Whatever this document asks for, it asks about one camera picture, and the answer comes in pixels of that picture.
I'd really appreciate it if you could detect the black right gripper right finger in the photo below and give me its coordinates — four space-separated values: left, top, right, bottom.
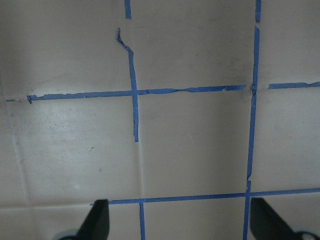
250 197 320 240

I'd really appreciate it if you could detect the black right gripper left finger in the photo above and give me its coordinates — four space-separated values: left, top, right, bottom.
75 199 110 240

